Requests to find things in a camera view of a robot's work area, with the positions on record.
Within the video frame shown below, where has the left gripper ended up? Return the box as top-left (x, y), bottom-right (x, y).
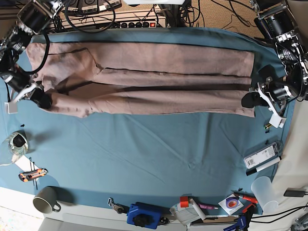
top-left (241, 77), bottom-right (297, 117)

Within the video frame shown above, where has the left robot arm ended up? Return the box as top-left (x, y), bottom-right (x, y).
top-left (241, 0), bottom-right (308, 116)

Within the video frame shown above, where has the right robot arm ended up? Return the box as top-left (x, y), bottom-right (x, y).
top-left (0, 0), bottom-right (64, 114)

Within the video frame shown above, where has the red handled tool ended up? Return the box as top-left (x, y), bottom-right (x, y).
top-left (232, 191), bottom-right (258, 204)

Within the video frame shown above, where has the black remote control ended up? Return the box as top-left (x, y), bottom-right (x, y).
top-left (258, 64), bottom-right (278, 82)

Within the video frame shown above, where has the translucent plastic cup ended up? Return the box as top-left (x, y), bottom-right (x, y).
top-left (251, 176), bottom-right (279, 214)

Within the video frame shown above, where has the blue plastic device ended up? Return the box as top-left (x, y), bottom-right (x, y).
top-left (127, 202), bottom-right (162, 230)

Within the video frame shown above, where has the silver carabiner keyring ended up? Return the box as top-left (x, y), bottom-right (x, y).
top-left (108, 197), bottom-right (129, 214)

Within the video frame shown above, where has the white power strip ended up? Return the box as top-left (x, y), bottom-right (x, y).
top-left (69, 9), bottom-right (167, 30)

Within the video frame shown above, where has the pink T-shirt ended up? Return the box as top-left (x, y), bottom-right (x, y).
top-left (37, 42), bottom-right (255, 117)

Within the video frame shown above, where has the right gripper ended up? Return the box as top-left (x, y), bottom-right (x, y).
top-left (3, 73), bottom-right (52, 109)

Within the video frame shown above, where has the orange utility knife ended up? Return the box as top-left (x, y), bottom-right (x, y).
top-left (18, 168), bottom-right (48, 182)

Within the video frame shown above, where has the teal table cloth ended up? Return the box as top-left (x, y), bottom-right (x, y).
top-left (0, 26), bottom-right (299, 216)

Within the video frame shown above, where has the red plastic block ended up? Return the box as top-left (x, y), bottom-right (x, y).
top-left (180, 196), bottom-right (189, 208)

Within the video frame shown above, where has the grey ceramic mug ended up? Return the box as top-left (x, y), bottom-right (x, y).
top-left (32, 186), bottom-right (61, 214)

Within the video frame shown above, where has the white marker pen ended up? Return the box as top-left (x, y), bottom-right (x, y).
top-left (246, 156), bottom-right (282, 176)

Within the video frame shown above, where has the white paper roll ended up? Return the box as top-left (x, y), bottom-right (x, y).
top-left (189, 197), bottom-right (206, 220)

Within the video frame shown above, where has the clear plastic case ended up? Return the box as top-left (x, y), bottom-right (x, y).
top-left (244, 141), bottom-right (283, 169)

